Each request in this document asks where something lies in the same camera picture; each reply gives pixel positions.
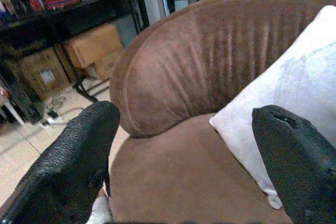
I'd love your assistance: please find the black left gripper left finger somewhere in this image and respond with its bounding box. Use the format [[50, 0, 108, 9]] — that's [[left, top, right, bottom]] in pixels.
[[0, 100, 121, 224]]

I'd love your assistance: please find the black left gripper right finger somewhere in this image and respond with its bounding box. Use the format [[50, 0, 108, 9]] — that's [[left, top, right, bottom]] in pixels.
[[251, 104, 336, 224]]

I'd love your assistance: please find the white pillow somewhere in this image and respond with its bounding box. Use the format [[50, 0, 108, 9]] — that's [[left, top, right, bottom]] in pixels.
[[209, 5, 336, 210]]

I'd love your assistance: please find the brown suede sofa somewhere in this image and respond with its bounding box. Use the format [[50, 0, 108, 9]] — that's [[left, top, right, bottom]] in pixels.
[[108, 0, 336, 224]]

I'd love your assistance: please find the white power strip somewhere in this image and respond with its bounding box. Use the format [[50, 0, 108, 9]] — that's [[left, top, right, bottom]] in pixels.
[[40, 110, 65, 127]]

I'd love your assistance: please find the cardboard box with label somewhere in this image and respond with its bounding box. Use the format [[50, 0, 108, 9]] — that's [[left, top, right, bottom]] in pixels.
[[5, 47, 71, 101]]

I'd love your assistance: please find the large cardboard box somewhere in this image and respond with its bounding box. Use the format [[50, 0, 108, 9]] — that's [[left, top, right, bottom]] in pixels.
[[64, 24, 124, 80]]

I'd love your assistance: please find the black metal shelf rack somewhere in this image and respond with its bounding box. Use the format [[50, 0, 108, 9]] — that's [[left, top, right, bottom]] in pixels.
[[0, 0, 150, 125]]

